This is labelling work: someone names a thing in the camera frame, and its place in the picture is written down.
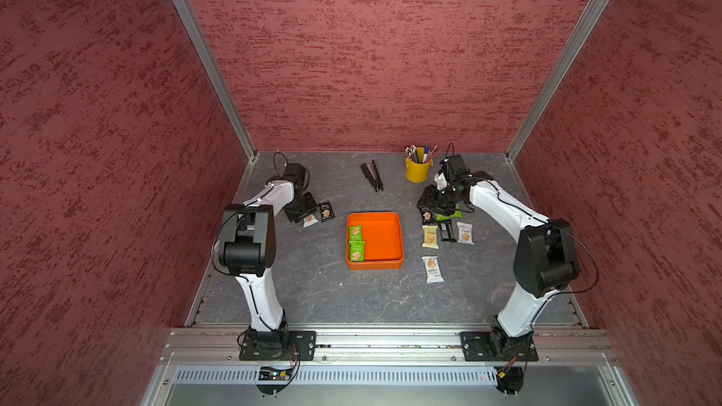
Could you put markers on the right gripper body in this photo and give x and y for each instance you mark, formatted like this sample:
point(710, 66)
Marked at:
point(441, 200)

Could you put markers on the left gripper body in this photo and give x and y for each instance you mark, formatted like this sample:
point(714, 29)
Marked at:
point(301, 207)

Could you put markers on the white cookie pack top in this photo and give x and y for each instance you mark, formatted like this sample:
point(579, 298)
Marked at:
point(310, 220)

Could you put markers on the white cookie pack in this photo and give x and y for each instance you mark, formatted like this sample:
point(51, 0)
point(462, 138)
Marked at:
point(432, 270)
point(310, 220)

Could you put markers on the green cookie pack hidden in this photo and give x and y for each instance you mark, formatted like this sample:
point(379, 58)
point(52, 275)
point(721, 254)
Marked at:
point(441, 217)

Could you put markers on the black cookie pack top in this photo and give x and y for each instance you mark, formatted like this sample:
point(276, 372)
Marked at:
point(427, 217)

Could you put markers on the black cookie pack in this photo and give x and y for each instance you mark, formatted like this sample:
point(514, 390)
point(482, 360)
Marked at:
point(446, 231)
point(326, 211)
point(427, 217)

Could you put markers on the black cookie pack bottom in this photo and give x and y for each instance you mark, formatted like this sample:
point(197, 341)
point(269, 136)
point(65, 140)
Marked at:
point(326, 211)

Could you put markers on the cream cookie pack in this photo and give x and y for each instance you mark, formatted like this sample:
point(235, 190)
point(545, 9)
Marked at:
point(430, 237)

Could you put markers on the white cookie pack sideways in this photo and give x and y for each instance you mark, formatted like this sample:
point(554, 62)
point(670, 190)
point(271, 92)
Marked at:
point(465, 233)

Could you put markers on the white cookie pack bottom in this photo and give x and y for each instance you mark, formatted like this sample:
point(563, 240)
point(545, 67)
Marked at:
point(432, 270)

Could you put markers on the green cookie pack bottom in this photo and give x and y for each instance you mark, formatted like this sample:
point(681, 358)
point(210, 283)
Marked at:
point(357, 251)

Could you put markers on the orange storage box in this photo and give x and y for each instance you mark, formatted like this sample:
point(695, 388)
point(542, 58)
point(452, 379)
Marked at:
point(382, 232)

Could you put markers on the green cookie pack edge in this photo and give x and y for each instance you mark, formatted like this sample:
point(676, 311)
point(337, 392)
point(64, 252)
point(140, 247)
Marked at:
point(355, 233)

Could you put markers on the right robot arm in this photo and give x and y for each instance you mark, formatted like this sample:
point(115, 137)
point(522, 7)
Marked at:
point(545, 260)

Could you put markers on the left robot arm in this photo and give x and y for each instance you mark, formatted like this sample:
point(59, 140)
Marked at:
point(246, 251)

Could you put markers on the yellow pen cup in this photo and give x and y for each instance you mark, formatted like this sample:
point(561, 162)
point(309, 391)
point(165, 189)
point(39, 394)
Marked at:
point(416, 172)

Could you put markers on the pens in cup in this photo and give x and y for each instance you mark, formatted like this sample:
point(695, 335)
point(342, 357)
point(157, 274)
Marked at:
point(420, 155)

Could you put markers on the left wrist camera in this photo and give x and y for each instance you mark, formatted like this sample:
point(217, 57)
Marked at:
point(298, 175)

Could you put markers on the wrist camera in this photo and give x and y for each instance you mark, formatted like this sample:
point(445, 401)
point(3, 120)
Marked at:
point(298, 175)
point(453, 169)

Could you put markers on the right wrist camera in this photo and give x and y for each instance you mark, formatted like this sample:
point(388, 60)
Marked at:
point(453, 169)

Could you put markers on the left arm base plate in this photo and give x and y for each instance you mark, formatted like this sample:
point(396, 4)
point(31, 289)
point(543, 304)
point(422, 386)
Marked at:
point(277, 346)

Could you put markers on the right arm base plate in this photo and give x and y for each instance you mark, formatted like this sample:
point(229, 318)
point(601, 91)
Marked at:
point(496, 346)

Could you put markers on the aluminium front rail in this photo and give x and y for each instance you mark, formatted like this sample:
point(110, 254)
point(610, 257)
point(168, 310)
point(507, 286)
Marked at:
point(400, 345)

